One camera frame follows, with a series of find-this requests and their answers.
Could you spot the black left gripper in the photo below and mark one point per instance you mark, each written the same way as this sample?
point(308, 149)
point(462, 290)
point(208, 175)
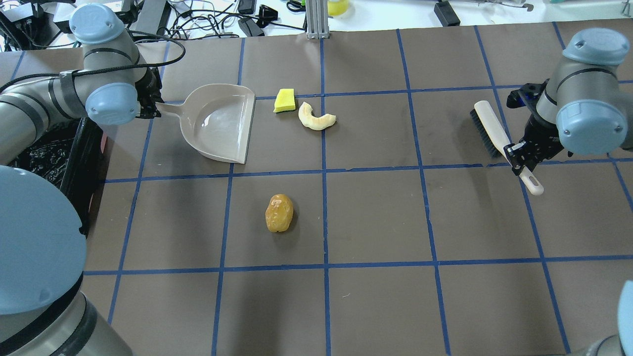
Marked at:
point(147, 94)

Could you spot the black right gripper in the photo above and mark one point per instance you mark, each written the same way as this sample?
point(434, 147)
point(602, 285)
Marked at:
point(542, 136)

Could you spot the beige hand brush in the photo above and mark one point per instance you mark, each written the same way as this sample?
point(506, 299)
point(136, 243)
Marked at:
point(494, 138)

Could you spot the yellow green sponge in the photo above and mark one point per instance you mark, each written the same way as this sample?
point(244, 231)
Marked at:
point(285, 101)

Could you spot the pale curved peel piece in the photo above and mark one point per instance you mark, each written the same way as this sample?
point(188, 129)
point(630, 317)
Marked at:
point(308, 120)

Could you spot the yellow potato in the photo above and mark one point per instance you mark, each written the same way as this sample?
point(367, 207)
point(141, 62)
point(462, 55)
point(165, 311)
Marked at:
point(279, 213)

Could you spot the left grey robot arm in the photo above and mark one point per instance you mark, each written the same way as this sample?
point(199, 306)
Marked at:
point(43, 252)

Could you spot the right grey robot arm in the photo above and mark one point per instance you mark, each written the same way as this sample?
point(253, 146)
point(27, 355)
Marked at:
point(583, 216)

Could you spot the bin with black bag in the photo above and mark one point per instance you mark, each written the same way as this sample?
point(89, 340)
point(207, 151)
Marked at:
point(69, 157)

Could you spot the black power adapter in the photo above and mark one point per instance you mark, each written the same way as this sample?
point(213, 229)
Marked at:
point(445, 13)

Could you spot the yellow tape roll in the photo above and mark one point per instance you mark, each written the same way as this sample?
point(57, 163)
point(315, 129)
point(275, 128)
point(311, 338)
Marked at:
point(335, 8)

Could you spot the aluminium frame post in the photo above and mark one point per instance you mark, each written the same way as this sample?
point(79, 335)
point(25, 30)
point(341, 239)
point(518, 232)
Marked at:
point(317, 19)

